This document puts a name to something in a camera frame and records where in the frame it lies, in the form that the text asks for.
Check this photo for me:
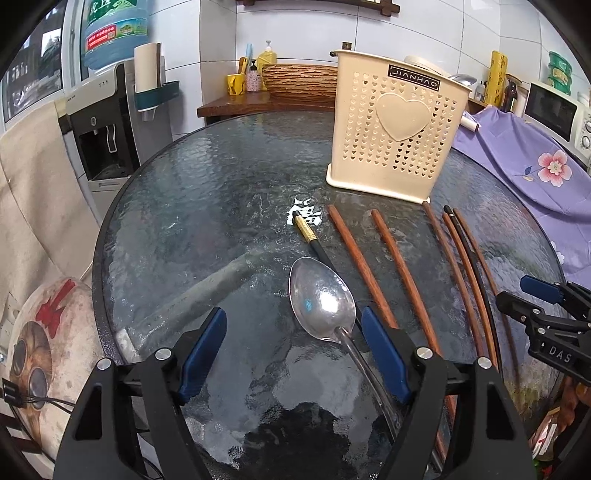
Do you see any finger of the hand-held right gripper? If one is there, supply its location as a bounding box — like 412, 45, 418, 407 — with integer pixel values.
520, 275, 591, 320
496, 291, 591, 329

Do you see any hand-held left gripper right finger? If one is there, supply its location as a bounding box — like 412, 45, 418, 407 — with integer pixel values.
361, 306, 539, 480

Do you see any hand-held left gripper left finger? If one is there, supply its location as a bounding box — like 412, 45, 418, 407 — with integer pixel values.
54, 306, 228, 480

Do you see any metal spoon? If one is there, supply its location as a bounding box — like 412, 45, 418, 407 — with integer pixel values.
289, 257, 404, 439

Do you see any black chopstick with gold end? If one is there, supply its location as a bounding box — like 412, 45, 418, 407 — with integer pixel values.
293, 215, 365, 330

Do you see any cream perforated utensil holder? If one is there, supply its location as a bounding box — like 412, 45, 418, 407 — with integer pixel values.
326, 49, 472, 204

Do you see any purple floral cloth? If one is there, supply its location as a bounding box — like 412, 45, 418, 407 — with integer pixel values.
450, 106, 591, 287

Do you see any round dog print cushion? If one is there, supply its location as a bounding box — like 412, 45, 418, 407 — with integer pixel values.
7, 277, 105, 457

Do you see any white microwave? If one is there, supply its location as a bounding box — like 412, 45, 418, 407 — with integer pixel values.
523, 82, 591, 162

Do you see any brown glass bottle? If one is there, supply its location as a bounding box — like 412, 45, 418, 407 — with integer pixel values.
501, 76, 518, 113

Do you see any yellow wrap roll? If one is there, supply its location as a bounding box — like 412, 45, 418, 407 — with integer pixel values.
487, 51, 508, 108

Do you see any wooden counter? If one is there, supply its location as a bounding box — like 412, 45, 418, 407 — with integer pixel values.
197, 90, 338, 131

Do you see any water dispenser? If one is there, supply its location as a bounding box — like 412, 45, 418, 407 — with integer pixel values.
65, 62, 141, 222

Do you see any woven pattern basin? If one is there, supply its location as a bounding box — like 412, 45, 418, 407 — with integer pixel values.
261, 64, 340, 103

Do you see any yellow soap bottle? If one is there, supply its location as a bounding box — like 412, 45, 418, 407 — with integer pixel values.
256, 40, 278, 70

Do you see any blue water jug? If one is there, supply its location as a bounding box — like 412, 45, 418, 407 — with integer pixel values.
82, 0, 149, 70

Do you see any window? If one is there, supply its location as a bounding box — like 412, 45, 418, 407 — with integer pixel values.
0, 0, 84, 125

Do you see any black cable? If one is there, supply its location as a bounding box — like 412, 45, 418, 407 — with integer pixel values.
2, 378, 75, 411

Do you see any teal wall holder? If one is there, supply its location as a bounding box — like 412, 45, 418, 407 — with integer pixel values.
134, 55, 181, 121

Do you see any dark wooden wall shelf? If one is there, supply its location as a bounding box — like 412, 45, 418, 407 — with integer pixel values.
238, 0, 400, 16

